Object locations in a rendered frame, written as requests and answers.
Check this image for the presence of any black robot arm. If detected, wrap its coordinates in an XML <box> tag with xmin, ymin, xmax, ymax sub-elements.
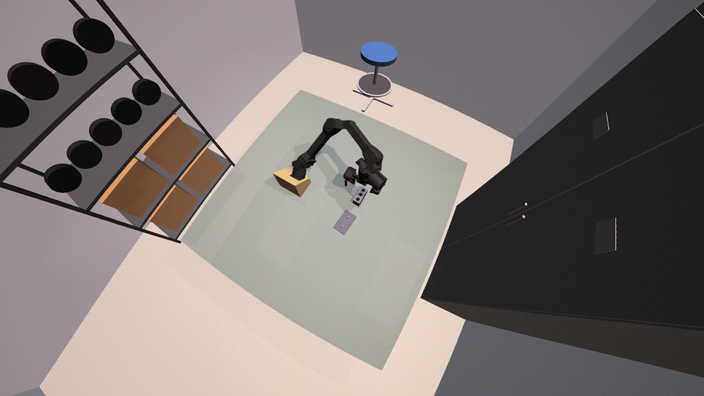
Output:
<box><xmin>290</xmin><ymin>118</ymin><xmax>387</xmax><ymax>191</ymax></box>

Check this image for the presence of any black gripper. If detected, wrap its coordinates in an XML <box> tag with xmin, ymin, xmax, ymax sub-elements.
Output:
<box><xmin>343</xmin><ymin>166</ymin><xmax>382</xmax><ymax>195</ymax></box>

